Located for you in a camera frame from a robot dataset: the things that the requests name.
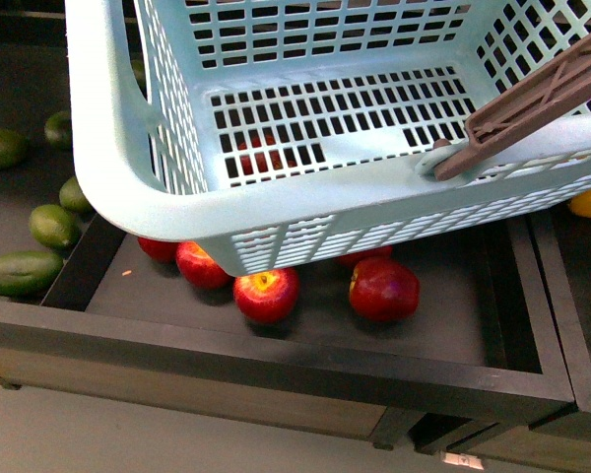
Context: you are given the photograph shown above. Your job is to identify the light blue plastic basket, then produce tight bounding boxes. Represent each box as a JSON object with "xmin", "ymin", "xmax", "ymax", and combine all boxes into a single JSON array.
[{"xmin": 65, "ymin": 1, "xmax": 591, "ymax": 276}]

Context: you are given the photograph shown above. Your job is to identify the brown basket handle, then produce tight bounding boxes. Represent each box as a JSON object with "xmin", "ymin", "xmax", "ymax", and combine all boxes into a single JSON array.
[{"xmin": 433, "ymin": 33, "xmax": 591, "ymax": 181}]

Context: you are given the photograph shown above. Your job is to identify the red apple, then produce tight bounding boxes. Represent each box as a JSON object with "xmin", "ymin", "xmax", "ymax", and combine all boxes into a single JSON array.
[
  {"xmin": 232, "ymin": 268, "xmax": 300, "ymax": 324},
  {"xmin": 236, "ymin": 134, "xmax": 297, "ymax": 176},
  {"xmin": 137, "ymin": 236, "xmax": 178, "ymax": 263},
  {"xmin": 349, "ymin": 257, "xmax": 421, "ymax": 322},
  {"xmin": 175, "ymin": 241, "xmax": 231, "ymax": 290},
  {"xmin": 335, "ymin": 245, "xmax": 393, "ymax": 270}
]

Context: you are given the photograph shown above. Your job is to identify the dark wooden display stand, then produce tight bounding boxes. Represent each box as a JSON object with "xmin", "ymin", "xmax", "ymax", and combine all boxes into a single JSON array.
[{"xmin": 0, "ymin": 1, "xmax": 591, "ymax": 472}]

